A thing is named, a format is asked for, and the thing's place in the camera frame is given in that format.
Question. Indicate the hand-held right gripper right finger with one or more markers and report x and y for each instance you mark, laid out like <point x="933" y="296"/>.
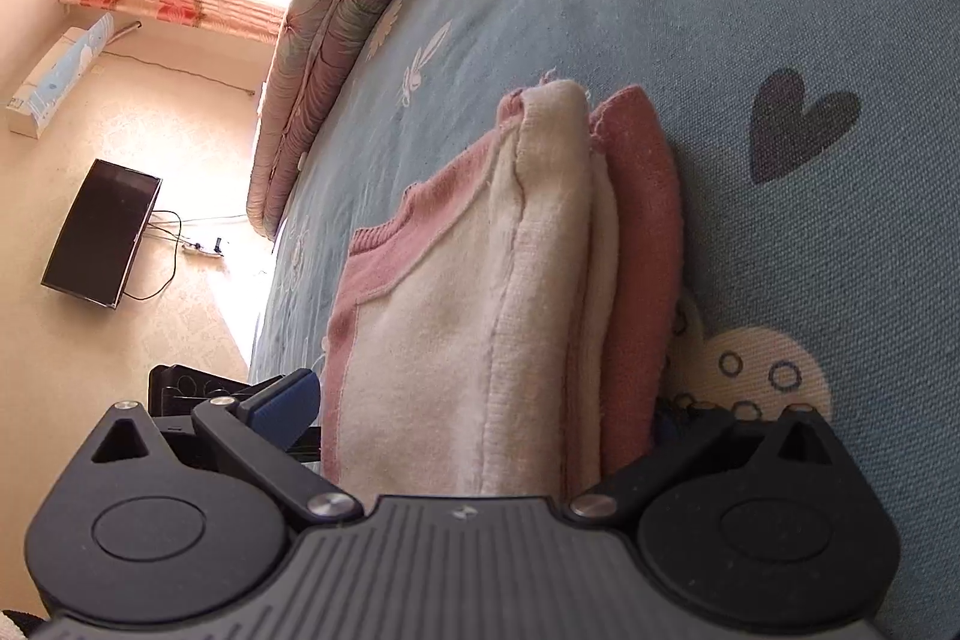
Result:
<point x="679" y="449"/>

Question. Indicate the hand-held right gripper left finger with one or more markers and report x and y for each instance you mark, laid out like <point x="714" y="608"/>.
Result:
<point x="289" y="404"/>

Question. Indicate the pink and cream knit sweater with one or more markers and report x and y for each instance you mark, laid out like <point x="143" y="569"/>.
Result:
<point x="510" y="310"/>

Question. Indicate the white power strip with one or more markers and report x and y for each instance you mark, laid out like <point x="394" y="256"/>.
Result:
<point x="202" y="248"/>

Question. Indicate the black flat television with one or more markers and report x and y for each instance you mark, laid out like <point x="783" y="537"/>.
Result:
<point x="101" y="235"/>

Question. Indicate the air conditioner with blue cover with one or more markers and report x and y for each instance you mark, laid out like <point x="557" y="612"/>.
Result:
<point x="56" y="78"/>

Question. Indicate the pink floral quilt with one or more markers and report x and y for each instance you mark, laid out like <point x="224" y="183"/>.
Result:
<point x="337" y="25"/>

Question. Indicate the blue floral bed sheet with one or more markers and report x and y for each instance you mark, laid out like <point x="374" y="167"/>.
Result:
<point x="750" y="10"/>

